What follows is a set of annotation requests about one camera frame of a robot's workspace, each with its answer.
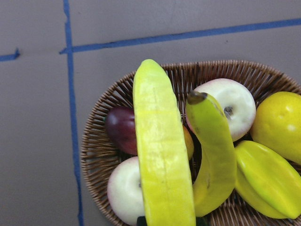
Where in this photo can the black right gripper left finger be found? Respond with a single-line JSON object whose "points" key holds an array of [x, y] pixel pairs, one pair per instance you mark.
{"points": [[141, 221]]}

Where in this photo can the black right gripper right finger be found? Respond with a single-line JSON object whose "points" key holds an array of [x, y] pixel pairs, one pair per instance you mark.
{"points": [[201, 221]]}

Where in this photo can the yellow banana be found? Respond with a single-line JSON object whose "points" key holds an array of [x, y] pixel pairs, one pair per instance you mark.
{"points": [[218, 169], [163, 159]]}

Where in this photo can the brown wicker basket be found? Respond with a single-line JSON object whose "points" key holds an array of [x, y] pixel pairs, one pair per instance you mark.
{"points": [[99, 156]]}

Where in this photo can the pale pink apple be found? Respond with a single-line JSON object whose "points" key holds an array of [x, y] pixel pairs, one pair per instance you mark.
{"points": [[125, 193]]}

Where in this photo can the yellow star fruit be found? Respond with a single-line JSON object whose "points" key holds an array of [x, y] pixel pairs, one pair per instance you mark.
{"points": [[267, 182]]}

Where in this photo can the dark red mango fruit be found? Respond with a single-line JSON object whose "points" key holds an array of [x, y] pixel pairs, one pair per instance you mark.
{"points": [[122, 129]]}

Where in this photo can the yellow lemon fruit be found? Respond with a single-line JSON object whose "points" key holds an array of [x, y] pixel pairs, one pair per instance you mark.
{"points": [[277, 124]]}

